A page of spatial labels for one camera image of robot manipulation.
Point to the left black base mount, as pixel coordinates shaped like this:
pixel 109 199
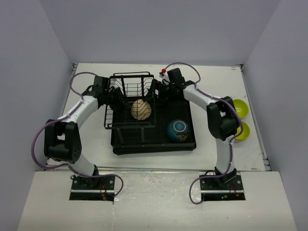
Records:
pixel 92 189

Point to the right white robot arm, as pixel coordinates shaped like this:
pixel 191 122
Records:
pixel 222 119

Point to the wooden bowl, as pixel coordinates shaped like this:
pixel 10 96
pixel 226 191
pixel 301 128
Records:
pixel 141 110

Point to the blue patterned bowl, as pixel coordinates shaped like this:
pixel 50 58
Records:
pixel 178 131

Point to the black drip tray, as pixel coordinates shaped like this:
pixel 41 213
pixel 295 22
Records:
pixel 130 136

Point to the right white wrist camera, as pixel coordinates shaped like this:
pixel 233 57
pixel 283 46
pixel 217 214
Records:
pixel 164 76

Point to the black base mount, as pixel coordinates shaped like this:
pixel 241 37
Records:
pixel 215 190
pixel 92 189

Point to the beige white bowl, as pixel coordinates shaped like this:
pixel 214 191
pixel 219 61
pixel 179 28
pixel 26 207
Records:
pixel 242 137
pixel 242 111

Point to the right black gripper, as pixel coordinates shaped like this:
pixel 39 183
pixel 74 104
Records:
pixel 151 95

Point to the metal rail strip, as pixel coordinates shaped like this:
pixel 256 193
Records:
pixel 172 167

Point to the yellow green bowl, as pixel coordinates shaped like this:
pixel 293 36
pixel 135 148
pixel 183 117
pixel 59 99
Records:
pixel 238 102
pixel 246 129

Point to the black wire dish rack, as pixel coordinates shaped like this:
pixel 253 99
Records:
pixel 134 86

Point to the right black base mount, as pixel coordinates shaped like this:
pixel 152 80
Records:
pixel 215 190

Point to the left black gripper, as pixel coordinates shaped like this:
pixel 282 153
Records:
pixel 117 91

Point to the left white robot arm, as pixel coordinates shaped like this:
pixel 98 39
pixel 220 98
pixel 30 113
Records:
pixel 62 142

